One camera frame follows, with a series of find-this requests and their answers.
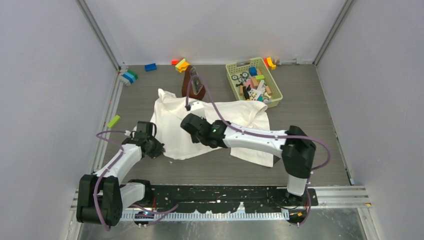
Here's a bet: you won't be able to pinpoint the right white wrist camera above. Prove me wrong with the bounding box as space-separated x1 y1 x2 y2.
185 100 205 118

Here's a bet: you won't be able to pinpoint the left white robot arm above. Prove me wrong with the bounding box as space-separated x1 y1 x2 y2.
76 121 165 230

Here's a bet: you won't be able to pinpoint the blue toy brick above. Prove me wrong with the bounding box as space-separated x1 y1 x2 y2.
144 63 157 72

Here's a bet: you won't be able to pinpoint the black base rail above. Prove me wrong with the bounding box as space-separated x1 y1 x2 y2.
135 185 318 214

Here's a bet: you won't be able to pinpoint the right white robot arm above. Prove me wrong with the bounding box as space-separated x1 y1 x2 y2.
180 113 317 205

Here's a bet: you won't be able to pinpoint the green plastic basket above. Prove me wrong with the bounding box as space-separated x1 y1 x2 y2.
225 57 283 108

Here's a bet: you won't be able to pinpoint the lime green block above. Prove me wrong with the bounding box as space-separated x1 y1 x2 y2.
106 115 121 129

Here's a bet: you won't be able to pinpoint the blue green stacked bricks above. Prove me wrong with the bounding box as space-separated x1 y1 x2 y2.
120 70 139 86

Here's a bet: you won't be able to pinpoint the brown wooden metronome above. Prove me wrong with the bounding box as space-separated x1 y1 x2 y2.
181 65 206 101

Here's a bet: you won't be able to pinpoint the white floral t-shirt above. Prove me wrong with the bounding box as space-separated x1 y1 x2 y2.
150 88 270 160

